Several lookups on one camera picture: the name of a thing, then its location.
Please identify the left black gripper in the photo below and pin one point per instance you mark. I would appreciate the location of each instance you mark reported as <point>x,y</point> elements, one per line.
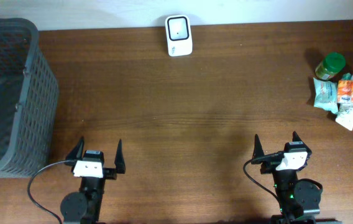
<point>120,163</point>

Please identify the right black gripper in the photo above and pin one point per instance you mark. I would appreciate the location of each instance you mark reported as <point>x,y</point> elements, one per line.
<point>268,165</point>

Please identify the teal wet wipes pack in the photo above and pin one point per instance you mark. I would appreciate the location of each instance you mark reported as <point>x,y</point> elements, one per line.
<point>325,95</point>

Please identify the orange tissue pack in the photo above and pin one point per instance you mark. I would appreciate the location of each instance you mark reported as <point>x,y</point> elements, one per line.
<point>345,92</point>

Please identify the small teal tissue pack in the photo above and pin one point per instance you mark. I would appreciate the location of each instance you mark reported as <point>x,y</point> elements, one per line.
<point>346,76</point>

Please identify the green round item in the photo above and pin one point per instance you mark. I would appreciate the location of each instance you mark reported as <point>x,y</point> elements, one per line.
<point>330,66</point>

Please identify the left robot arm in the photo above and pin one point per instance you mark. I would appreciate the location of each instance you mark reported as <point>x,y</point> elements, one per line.
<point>84,205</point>

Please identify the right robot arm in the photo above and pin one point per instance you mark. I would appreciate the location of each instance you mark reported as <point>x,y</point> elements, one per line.
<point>298,199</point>

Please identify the white barcode scanner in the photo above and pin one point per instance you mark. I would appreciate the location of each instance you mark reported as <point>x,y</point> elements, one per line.
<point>179,37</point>

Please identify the grey plastic mesh basket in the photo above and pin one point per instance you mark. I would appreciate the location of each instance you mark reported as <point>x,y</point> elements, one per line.
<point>28,100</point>

